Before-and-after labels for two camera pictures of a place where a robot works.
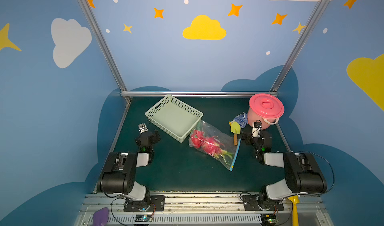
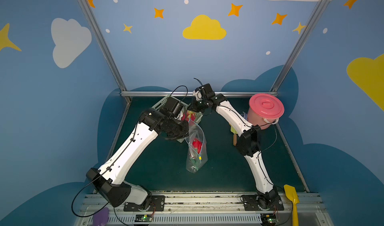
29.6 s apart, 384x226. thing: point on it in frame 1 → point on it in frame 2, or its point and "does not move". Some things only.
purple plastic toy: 100,217 does not move
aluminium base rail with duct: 206,209 does not move
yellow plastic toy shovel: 295,200 does not move
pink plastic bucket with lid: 266,108 does not move
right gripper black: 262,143 → 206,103
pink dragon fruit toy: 212,147 → 197,144
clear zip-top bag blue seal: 215,144 → 197,155
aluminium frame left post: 88,13 does not move
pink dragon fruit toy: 196,138 → 187,115
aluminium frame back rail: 195,93 does not move
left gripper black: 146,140 → 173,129
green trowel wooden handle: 235,129 does not move
